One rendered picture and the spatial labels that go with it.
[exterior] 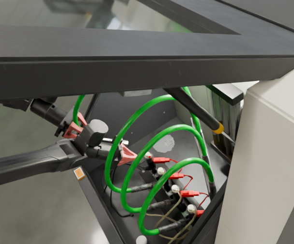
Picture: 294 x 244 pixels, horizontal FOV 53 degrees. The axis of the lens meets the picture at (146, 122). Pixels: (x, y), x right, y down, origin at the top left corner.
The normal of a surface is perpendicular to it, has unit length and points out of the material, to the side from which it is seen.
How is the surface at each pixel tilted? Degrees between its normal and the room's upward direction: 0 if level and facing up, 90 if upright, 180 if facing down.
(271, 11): 0
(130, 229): 0
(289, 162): 76
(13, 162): 49
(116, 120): 90
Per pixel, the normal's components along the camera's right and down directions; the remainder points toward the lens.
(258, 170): -0.87, 0.35
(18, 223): -0.25, -0.66
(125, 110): 0.50, 0.54
